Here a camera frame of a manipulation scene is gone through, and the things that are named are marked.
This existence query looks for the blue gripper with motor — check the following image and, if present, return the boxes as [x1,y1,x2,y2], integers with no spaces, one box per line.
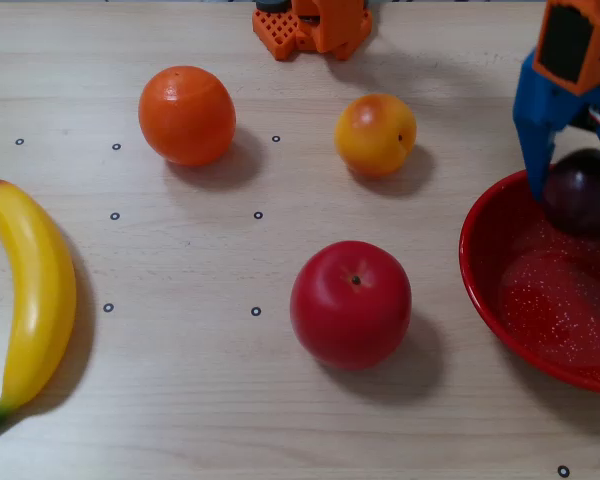
[512,47,600,202]

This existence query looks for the dark purple plum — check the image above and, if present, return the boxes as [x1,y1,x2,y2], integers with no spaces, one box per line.
[543,148,600,236]

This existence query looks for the red speckled bowl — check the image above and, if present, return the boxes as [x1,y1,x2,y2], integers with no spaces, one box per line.
[458,167,600,396]

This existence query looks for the yellow orange peach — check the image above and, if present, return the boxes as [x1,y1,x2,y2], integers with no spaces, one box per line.
[333,93,418,178]

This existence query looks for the red apple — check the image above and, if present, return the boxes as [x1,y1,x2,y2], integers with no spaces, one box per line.
[289,240,413,371]

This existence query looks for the orange fruit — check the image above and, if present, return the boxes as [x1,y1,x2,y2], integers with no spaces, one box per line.
[138,65,237,167]

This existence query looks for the yellow banana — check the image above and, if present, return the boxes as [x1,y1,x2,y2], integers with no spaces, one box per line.
[0,178,78,434]

